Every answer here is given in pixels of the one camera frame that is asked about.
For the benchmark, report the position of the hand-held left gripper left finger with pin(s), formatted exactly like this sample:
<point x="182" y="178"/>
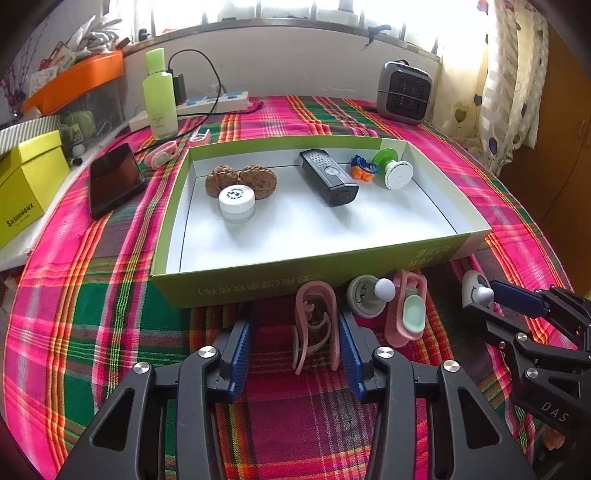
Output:
<point x="242" y="350"/>

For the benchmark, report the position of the striped flat box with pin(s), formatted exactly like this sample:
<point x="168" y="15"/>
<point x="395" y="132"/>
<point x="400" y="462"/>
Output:
<point x="27" y="131"/>

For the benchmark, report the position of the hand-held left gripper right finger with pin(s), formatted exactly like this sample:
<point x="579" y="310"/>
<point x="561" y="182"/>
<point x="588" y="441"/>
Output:
<point x="348" y="350"/>

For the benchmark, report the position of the black window latch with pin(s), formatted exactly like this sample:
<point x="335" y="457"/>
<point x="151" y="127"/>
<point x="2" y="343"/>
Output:
<point x="376" y="32"/>

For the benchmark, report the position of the black handheld device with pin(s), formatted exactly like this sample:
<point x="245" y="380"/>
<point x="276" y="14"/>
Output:
<point x="328" y="177"/>

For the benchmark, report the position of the cream heart print curtain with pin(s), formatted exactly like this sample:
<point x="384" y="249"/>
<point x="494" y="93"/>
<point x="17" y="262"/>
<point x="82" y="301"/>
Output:
<point x="508" y="92"/>

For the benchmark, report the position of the green white cardboard box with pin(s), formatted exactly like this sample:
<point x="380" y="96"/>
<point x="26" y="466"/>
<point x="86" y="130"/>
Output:
<point x="300" y="230"/>

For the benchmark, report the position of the white round jar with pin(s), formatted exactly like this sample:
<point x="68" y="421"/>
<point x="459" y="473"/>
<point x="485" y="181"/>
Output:
<point x="236" y="203"/>

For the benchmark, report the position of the brown wooden cabinet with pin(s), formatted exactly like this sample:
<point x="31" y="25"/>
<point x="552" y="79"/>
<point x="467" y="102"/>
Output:
<point x="554" y="115"/>

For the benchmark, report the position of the grey space heater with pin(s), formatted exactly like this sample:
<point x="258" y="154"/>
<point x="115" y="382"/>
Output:
<point x="406" y="94"/>

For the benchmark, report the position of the yellow cardboard box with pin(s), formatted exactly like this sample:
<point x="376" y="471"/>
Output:
<point x="27" y="184"/>

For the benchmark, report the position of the green white suction knob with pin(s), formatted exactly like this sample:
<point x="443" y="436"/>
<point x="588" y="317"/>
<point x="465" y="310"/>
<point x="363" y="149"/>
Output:
<point x="392" y="168"/>

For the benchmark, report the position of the black charger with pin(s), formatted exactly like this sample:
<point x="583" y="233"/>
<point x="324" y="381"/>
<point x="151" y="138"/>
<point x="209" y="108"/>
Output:
<point x="179" y="87"/>

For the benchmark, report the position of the clear tank with orange lid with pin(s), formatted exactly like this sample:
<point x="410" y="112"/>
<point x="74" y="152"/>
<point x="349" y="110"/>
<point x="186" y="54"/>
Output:
<point x="78" y="78"/>

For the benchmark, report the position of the bundle of paper cards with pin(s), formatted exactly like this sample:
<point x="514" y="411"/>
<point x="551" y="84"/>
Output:
<point x="57" y="57"/>

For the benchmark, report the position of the small pink plastic clip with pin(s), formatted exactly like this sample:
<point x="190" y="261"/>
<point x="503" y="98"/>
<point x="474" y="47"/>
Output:
<point x="201" y="137"/>

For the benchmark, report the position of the grey white suction hook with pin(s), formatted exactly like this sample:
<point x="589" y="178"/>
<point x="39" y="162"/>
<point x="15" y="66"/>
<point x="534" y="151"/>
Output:
<point x="369" y="295"/>

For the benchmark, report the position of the light green bottle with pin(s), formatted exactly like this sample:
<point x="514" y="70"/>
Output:
<point x="159" y="101"/>

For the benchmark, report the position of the pink toy bathtub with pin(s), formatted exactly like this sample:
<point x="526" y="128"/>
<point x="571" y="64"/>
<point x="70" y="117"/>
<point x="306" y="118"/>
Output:
<point x="408" y="309"/>

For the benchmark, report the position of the brown walnut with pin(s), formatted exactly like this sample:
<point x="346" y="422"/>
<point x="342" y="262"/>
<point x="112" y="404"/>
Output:
<point x="257" y="180"/>
<point x="220" y="180"/>

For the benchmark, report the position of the black smartphone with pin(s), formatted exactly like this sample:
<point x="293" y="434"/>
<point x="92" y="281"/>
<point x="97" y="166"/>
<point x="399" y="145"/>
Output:
<point x="115" y="177"/>

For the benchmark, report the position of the red berry branches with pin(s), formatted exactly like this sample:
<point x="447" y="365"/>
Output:
<point x="11" y="92"/>

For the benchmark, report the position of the pink white plastic clip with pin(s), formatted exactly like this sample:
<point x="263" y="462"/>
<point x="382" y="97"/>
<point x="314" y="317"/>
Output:
<point x="161" y="154"/>

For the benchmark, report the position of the pink green plaid blanket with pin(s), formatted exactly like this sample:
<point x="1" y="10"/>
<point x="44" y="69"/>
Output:
<point x="92" y="300"/>

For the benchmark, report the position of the white power strip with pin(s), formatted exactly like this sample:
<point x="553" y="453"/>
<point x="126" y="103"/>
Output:
<point x="226" y="101"/>

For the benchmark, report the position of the white gloves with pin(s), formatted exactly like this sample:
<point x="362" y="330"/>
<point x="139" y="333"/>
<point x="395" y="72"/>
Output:
<point x="92" y="37"/>

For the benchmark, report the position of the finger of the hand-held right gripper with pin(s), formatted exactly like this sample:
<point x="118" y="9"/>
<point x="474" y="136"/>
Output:
<point x="489" y="318"/>
<point x="517" y="297"/>

